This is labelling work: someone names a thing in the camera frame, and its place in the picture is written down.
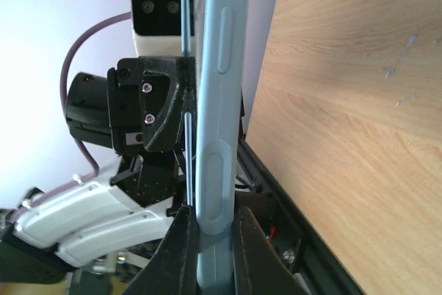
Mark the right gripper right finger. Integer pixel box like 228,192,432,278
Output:
232,207,306,295

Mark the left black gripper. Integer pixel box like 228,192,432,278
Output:
107,57,193,155

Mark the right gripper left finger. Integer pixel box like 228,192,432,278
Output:
126,206,199,295

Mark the light blue phone case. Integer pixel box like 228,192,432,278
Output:
195,0,248,294

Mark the small black phone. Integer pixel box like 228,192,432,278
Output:
181,0,193,207

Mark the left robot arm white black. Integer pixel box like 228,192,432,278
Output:
1,57,195,284

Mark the black front rail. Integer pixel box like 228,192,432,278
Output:
237,140,363,294

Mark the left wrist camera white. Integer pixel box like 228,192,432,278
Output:
131,0,182,57

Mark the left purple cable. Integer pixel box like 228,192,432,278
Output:
13,11,133,220

